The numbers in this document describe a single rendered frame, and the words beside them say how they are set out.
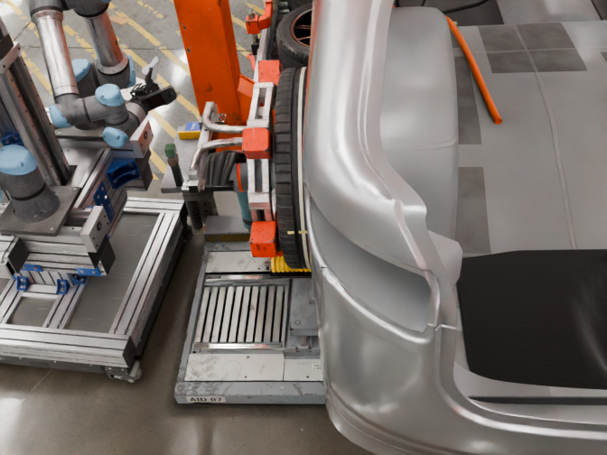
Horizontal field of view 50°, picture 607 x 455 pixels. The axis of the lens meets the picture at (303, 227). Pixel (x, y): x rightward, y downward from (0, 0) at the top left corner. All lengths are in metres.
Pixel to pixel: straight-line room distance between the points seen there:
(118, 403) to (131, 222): 0.83
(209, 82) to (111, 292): 0.96
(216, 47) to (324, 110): 1.41
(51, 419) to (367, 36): 2.10
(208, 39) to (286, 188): 0.78
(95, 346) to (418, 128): 1.54
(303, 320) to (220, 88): 0.94
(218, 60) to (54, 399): 1.48
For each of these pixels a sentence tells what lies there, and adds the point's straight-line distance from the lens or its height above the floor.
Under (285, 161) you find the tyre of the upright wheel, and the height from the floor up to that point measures 1.08.
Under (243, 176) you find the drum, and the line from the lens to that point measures 2.15.
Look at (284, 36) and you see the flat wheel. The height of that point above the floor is 0.50.
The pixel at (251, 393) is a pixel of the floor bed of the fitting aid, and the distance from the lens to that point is 2.57.
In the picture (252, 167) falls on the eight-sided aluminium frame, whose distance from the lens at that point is 1.94.
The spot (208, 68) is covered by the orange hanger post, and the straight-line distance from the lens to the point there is 2.51.
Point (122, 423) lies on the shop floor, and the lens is 2.72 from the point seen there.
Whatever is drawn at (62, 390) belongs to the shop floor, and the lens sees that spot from 2.89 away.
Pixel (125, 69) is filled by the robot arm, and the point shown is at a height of 1.03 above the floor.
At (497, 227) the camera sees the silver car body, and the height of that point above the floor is 0.92.
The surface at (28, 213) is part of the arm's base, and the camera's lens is 2.30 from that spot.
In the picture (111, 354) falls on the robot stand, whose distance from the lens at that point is 2.62.
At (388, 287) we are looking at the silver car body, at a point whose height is 1.41.
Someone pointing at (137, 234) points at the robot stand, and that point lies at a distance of 3.03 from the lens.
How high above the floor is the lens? 2.28
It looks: 46 degrees down
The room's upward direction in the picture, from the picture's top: 6 degrees counter-clockwise
